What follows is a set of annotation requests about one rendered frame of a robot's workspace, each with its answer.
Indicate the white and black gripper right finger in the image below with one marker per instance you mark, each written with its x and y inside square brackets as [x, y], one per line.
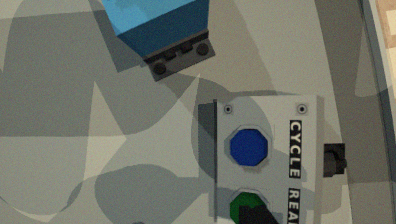
[264, 215]

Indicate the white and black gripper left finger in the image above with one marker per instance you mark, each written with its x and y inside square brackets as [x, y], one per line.
[248, 216]

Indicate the grey control box with green and blue buttons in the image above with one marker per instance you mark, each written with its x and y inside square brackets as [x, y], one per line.
[269, 150]

